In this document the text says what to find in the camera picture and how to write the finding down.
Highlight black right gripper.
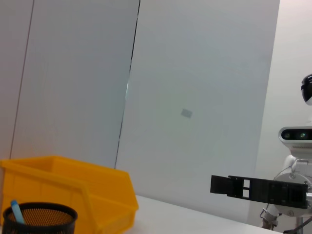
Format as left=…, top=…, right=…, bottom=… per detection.
left=211, top=175, right=310, bottom=210

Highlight light blue scissors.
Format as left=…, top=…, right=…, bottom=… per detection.
left=10, top=199, right=25, bottom=225

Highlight black mesh pen holder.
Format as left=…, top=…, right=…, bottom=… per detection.
left=2, top=202, right=78, bottom=234

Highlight white black-faced humanoid robot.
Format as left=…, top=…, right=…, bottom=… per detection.
left=259, top=74, right=312, bottom=230

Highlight yellow plastic bin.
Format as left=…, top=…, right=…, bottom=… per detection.
left=0, top=156, right=139, bottom=234

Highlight small grey wall sticker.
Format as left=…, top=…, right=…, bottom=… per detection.
left=180, top=108, right=195, bottom=118

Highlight right wrist black cable plug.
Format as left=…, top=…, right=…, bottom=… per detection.
left=282, top=215, right=312, bottom=234

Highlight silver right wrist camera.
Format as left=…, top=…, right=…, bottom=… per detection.
left=278, top=126, right=312, bottom=161

